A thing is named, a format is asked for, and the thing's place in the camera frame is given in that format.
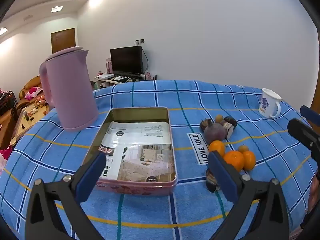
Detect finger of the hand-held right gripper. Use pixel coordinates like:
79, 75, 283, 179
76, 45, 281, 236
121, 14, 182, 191
287, 118, 320, 159
300, 105, 320, 125

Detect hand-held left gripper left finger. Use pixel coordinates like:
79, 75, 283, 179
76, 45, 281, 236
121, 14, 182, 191
25, 151, 107, 240

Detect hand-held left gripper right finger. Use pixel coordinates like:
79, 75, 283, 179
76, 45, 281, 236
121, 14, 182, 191
208, 151, 297, 240

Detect orange mandarin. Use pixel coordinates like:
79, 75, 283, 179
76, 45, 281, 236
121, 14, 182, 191
242, 150, 256, 170
209, 140, 226, 157
223, 150, 245, 172

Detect purple passion fruit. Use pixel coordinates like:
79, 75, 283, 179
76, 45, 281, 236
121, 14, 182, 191
204, 122, 226, 144

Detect pink metal tin box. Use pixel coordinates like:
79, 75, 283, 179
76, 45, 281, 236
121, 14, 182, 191
80, 107, 178, 197

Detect brown water chestnut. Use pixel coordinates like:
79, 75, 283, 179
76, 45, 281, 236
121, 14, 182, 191
200, 119, 213, 132

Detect brown wooden panel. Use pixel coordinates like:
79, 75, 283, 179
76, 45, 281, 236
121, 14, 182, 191
311, 27, 320, 110

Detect white printed enamel mug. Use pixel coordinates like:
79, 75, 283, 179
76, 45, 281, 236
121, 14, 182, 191
258, 88, 283, 119

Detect printed paper leaflet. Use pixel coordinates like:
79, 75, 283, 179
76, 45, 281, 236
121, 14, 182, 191
99, 121, 175, 182

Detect wooden coffee table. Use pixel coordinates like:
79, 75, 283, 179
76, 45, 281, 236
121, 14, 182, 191
10, 102, 50, 145

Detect pink electric kettle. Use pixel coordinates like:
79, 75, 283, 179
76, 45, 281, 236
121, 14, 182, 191
39, 46, 99, 132

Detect white television stand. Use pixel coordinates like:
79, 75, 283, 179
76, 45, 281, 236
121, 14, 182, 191
94, 74, 148, 90

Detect blue plaid blanket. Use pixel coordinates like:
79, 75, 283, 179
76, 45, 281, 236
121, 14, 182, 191
0, 80, 319, 240

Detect orange leather sofa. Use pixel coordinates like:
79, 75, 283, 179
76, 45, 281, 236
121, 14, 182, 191
18, 75, 43, 108

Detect black flat television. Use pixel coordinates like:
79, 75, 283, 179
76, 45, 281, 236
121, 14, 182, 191
110, 46, 143, 75

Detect brown wooden door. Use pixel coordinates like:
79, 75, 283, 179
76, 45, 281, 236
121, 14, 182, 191
51, 28, 76, 54

